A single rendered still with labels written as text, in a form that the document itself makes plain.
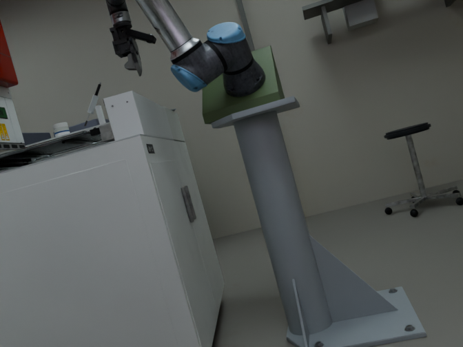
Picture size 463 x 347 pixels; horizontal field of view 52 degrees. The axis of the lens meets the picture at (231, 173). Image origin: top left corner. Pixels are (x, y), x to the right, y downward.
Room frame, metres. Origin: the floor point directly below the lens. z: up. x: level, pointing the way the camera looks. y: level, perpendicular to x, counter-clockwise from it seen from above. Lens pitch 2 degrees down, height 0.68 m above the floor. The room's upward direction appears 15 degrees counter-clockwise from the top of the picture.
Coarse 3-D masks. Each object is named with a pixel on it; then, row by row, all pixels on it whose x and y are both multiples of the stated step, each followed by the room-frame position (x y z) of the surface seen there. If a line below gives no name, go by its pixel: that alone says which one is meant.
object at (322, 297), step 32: (256, 128) 1.62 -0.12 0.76; (256, 160) 1.63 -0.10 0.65; (288, 160) 1.66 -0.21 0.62; (256, 192) 1.65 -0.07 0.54; (288, 192) 1.63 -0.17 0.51; (288, 224) 1.62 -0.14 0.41; (288, 256) 1.62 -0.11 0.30; (320, 256) 1.67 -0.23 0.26; (288, 288) 1.64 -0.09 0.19; (320, 288) 1.65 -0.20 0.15; (352, 288) 1.65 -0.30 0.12; (288, 320) 1.68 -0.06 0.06; (320, 320) 1.63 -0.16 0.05; (352, 320) 1.64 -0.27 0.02; (384, 320) 1.57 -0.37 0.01; (416, 320) 1.51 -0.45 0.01
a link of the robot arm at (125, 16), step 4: (116, 12) 1.87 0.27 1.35; (120, 12) 1.87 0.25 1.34; (124, 12) 1.88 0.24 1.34; (128, 12) 1.90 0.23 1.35; (112, 16) 1.87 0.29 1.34; (116, 16) 1.86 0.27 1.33; (120, 16) 1.87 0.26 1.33; (124, 16) 1.87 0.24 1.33; (128, 16) 1.89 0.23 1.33; (112, 20) 1.88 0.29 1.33; (116, 20) 1.87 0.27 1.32; (120, 20) 1.87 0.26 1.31; (124, 20) 1.87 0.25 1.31; (128, 20) 1.88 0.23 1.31; (112, 24) 1.89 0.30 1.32
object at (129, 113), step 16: (112, 96) 1.45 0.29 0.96; (128, 96) 1.45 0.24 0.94; (112, 112) 1.45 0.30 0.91; (128, 112) 1.45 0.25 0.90; (144, 112) 1.54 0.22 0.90; (160, 112) 1.85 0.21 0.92; (112, 128) 1.45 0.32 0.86; (128, 128) 1.45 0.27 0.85; (144, 128) 1.47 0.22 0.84; (160, 128) 1.75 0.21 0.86
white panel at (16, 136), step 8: (0, 88) 1.96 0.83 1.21; (8, 88) 2.03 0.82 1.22; (0, 96) 1.94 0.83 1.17; (8, 96) 2.01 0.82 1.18; (0, 104) 1.92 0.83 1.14; (8, 104) 1.99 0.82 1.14; (8, 112) 1.97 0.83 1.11; (0, 120) 1.88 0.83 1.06; (8, 120) 1.95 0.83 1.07; (16, 120) 2.02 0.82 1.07; (8, 128) 1.93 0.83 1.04; (16, 128) 2.00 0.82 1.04; (0, 136) 1.85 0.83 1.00; (16, 136) 1.98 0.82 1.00; (24, 160) 2.02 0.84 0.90
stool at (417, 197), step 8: (408, 128) 3.09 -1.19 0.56; (416, 128) 3.07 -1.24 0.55; (424, 128) 3.08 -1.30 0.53; (384, 136) 3.23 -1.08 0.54; (392, 136) 3.15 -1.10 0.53; (400, 136) 3.11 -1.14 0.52; (408, 136) 3.20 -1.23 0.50; (408, 144) 3.21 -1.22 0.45; (416, 160) 3.20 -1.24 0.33; (416, 168) 3.20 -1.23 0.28; (416, 176) 3.21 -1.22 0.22; (424, 192) 3.20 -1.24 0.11; (440, 192) 3.23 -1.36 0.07; (456, 192) 3.26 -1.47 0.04; (400, 200) 3.28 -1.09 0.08; (408, 200) 3.25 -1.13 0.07; (416, 200) 3.13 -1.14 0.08; (456, 200) 3.00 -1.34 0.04
